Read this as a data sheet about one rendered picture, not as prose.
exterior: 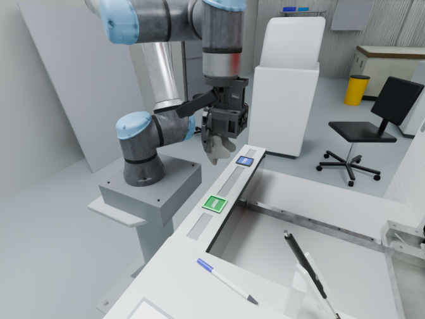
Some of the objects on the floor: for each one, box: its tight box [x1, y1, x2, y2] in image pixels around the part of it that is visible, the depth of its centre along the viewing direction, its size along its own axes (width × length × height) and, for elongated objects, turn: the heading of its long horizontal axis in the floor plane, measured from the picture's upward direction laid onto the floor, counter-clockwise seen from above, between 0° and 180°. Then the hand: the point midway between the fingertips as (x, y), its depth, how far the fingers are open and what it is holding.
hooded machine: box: [248, 16, 326, 160], centre depth 268 cm, size 79×68×150 cm
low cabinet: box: [349, 46, 425, 101], centre depth 539 cm, size 214×262×98 cm
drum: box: [343, 75, 371, 106], centre depth 460 cm, size 36×36×57 cm
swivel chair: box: [316, 76, 425, 187], centre depth 222 cm, size 63×63×100 cm
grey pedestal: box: [87, 196, 175, 315], centre depth 113 cm, size 51×44×82 cm
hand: (212, 159), depth 54 cm, fingers closed
